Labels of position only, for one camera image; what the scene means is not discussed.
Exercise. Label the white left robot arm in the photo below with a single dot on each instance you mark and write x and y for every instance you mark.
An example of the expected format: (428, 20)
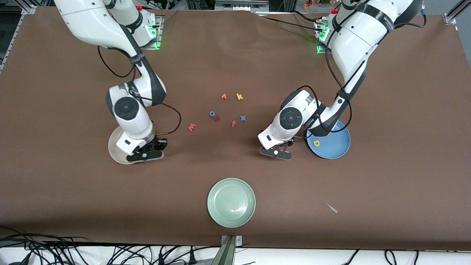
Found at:
(357, 40)

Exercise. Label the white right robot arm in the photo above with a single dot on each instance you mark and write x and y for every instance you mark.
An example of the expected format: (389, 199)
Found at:
(92, 22)

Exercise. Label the beige brown plate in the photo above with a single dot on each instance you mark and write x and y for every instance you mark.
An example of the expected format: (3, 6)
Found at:
(114, 149)

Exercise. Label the light green plate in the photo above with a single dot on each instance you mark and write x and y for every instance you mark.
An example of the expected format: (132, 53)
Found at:
(231, 202)

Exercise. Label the white paper scrap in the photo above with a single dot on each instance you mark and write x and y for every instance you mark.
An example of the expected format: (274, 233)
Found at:
(333, 209)

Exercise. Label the brown table cover sheet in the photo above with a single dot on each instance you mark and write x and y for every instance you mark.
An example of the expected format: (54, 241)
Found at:
(73, 184)

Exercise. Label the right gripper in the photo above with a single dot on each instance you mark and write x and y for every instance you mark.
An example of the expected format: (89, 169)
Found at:
(160, 142)

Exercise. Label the aluminium frame rail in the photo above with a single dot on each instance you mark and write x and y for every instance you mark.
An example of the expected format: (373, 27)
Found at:
(456, 11)
(11, 40)

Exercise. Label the grey equipment box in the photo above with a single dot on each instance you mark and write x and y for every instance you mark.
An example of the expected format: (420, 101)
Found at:
(241, 4)

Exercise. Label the blue plate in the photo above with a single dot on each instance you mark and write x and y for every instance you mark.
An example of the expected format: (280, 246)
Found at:
(335, 145)

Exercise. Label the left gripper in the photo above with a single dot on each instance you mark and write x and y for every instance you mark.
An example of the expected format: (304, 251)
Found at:
(293, 140)

